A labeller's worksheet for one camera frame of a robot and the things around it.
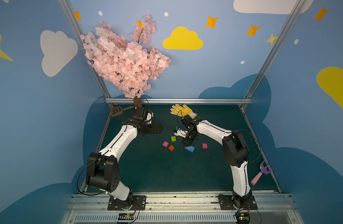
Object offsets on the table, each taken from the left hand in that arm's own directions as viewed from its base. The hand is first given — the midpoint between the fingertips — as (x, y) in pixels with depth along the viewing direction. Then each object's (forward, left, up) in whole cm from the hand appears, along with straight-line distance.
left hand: (156, 127), depth 87 cm
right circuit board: (-45, -49, -18) cm, 69 cm away
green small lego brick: (0, -11, -14) cm, 18 cm away
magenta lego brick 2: (-5, -33, -15) cm, 37 cm away
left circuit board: (-46, +13, -18) cm, 51 cm away
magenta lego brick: (-4, -6, -14) cm, 16 cm away
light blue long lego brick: (-6, -23, -16) cm, 29 cm away
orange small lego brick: (-7, -10, -15) cm, 19 cm away
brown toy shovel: (+26, +36, -14) cm, 47 cm away
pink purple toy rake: (-20, -68, -15) cm, 73 cm away
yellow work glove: (+31, -14, -17) cm, 38 cm away
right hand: (-2, -21, -13) cm, 25 cm away
